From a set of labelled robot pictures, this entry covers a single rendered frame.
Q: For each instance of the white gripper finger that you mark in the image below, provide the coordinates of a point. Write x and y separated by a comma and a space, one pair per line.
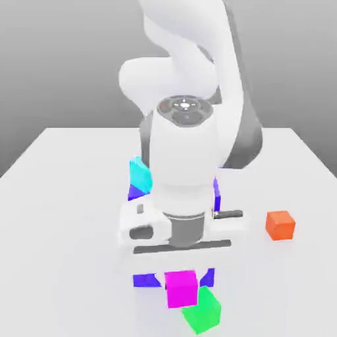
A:
200, 275
160, 278

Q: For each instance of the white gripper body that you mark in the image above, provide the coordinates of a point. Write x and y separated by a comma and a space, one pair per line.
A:
181, 259

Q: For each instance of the small magenta cube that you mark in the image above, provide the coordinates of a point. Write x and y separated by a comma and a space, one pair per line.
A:
181, 289

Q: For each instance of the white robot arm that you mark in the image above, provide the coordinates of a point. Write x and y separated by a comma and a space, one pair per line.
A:
184, 158

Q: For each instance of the small green cube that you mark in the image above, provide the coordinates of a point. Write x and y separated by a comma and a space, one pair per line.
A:
205, 313

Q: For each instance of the small cyan cube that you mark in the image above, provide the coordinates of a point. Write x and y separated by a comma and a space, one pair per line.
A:
139, 176

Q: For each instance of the small orange cube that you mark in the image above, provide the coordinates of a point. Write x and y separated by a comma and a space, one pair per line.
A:
280, 226

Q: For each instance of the large blue box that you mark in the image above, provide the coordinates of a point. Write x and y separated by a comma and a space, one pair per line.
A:
143, 280

